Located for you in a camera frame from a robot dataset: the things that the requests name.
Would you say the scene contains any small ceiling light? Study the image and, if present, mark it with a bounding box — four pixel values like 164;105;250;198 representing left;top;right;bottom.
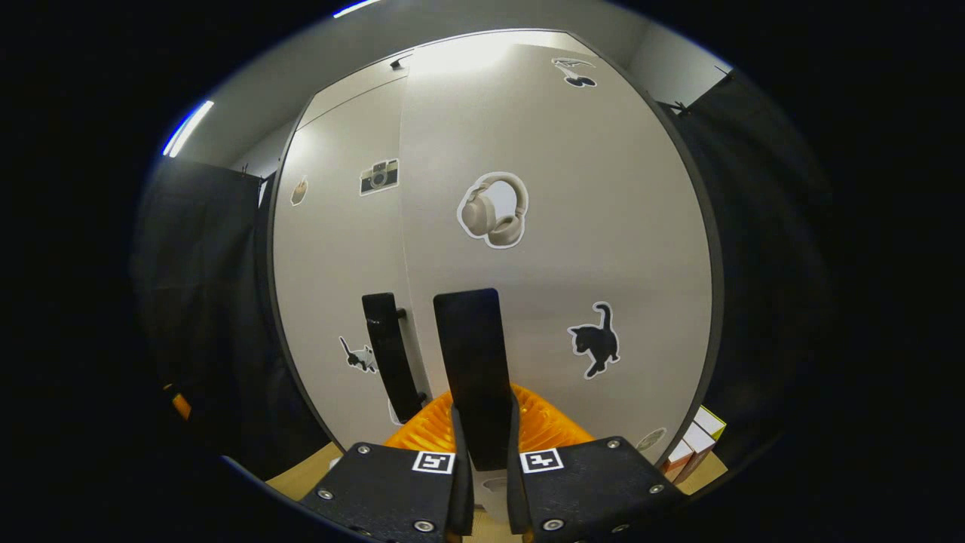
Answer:
162;100;216;158

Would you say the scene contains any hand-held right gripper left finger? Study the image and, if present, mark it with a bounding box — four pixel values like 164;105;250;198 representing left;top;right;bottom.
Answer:
298;388;476;543

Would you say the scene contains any black backdrop cloth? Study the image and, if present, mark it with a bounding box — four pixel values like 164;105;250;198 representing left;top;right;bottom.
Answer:
136;155;336;480
652;68;838;483

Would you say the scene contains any beige double-door shoe cabinet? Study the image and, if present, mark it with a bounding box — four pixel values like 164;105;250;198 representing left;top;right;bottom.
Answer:
255;30;725;521

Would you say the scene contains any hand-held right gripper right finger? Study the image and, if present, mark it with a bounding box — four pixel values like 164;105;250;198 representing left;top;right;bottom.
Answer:
505;385;691;543

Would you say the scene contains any yellow white carton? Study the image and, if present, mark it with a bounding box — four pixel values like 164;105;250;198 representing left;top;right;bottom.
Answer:
694;405;728;442

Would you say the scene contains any orange white carton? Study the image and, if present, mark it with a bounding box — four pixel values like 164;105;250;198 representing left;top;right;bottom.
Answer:
679;422;717;472
662;440;694;483

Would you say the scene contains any beige cabinet drawer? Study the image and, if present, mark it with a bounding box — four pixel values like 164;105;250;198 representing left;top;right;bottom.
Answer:
298;49;415;133

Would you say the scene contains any beige cabinet door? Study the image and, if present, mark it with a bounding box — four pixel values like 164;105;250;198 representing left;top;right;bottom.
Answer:
398;32;725;521
271;75;434;453

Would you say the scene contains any large ceiling light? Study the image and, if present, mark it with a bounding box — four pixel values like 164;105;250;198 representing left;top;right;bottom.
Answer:
332;0;385;20

